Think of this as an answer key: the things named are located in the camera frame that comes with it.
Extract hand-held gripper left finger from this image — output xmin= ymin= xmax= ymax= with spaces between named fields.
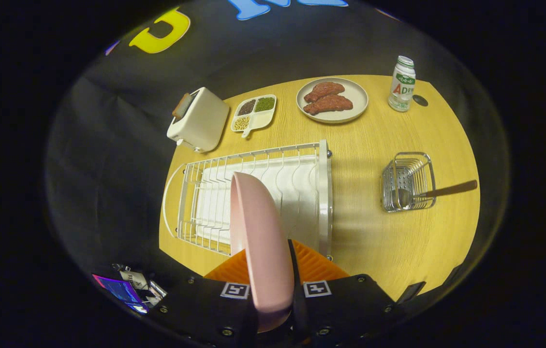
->
xmin=145 ymin=249 xmax=260 ymax=348

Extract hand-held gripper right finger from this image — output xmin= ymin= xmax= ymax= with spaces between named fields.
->
xmin=288 ymin=239 xmax=404 ymax=347

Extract pink plate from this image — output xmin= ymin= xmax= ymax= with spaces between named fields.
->
xmin=230 ymin=172 xmax=295 ymax=333

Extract white wire dish rack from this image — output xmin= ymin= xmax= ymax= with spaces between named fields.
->
xmin=162 ymin=140 xmax=334 ymax=261

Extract metal wire basket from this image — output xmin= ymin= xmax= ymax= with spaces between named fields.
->
xmin=381 ymin=152 xmax=437 ymax=213

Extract wooden-handled metal spoon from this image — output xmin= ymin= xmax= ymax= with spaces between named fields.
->
xmin=391 ymin=180 xmax=478 ymax=208

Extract beige plate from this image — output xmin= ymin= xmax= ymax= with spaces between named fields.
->
xmin=296 ymin=77 xmax=369 ymax=124

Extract shiny metal clip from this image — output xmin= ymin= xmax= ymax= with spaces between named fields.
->
xmin=149 ymin=280 xmax=167 ymax=303

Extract white label tag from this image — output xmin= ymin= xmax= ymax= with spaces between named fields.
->
xmin=119 ymin=270 xmax=148 ymax=290

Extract black flat object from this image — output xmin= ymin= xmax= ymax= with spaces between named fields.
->
xmin=396 ymin=281 xmax=427 ymax=305

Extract blue lit screen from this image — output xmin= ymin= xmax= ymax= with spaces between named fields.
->
xmin=92 ymin=274 xmax=149 ymax=314

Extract white toaster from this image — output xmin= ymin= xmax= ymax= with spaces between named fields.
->
xmin=167 ymin=87 xmax=230 ymax=153

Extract black backdrop cloth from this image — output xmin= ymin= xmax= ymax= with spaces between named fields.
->
xmin=44 ymin=0 xmax=510 ymax=310

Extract white divided tray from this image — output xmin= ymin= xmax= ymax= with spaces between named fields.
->
xmin=231 ymin=94 xmax=277 ymax=139

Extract brown toast slice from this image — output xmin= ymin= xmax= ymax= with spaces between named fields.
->
xmin=172 ymin=93 xmax=194 ymax=119

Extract brown meat piece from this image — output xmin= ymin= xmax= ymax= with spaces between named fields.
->
xmin=303 ymin=94 xmax=354 ymax=115
xmin=304 ymin=82 xmax=345 ymax=103

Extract white bottle with green label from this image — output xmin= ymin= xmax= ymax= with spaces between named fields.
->
xmin=388 ymin=56 xmax=416 ymax=113

